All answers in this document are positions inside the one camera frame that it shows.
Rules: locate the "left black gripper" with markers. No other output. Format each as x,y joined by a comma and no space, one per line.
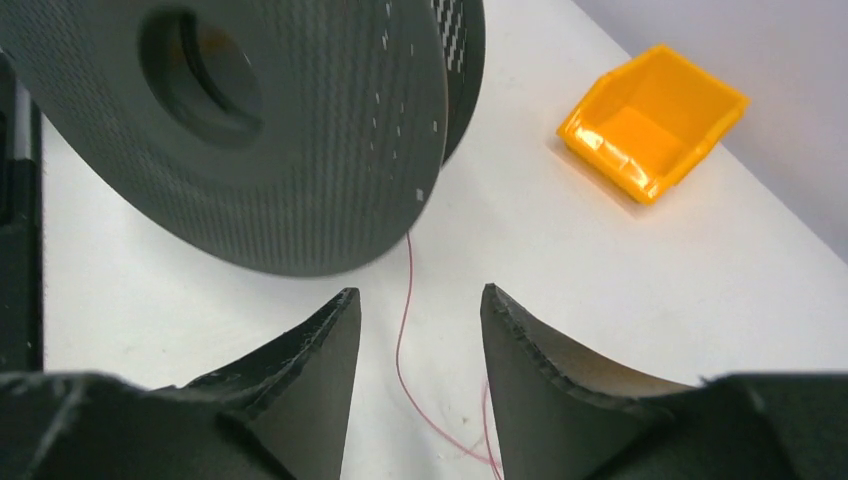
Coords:
21,227

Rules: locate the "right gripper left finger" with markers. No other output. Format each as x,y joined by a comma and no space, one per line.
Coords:
279,412

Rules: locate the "yellow plastic bin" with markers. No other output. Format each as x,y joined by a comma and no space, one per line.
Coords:
647,123

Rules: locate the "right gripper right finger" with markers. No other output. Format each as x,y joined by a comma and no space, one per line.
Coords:
564,411

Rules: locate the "black cable spool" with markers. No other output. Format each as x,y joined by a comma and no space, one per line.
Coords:
297,138

